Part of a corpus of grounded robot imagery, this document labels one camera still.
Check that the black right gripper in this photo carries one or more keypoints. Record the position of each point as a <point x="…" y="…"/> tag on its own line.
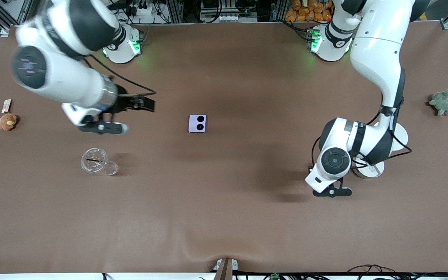
<point x="124" y="102"/>

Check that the lilac flip phone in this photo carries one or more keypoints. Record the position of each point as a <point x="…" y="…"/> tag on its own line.
<point x="197" y="123"/>

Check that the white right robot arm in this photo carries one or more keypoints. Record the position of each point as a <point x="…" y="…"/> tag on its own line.
<point x="64" y="77"/>

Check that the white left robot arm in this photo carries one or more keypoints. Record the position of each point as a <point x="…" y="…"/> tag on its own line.
<point x="379" y="46"/>

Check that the black stick in glass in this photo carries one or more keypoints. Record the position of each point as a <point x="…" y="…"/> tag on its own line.
<point x="95" y="159"/>

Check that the clear glass cup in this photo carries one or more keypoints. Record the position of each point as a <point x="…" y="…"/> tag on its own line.
<point x="93" y="160"/>

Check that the white power strip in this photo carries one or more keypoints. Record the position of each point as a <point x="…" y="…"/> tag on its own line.
<point x="142" y="10"/>

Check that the brown table cover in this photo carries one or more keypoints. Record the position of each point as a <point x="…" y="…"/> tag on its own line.
<point x="224" y="214"/>

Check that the orange plush toy pile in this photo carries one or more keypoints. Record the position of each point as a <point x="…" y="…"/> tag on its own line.
<point x="305" y="11"/>

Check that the white desk lamp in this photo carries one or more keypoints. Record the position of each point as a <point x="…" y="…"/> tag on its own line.
<point x="377" y="171"/>

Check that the green turtle plush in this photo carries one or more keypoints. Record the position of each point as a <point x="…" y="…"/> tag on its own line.
<point x="443" y="102"/>

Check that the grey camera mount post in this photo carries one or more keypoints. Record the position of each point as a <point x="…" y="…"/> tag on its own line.
<point x="225" y="269"/>

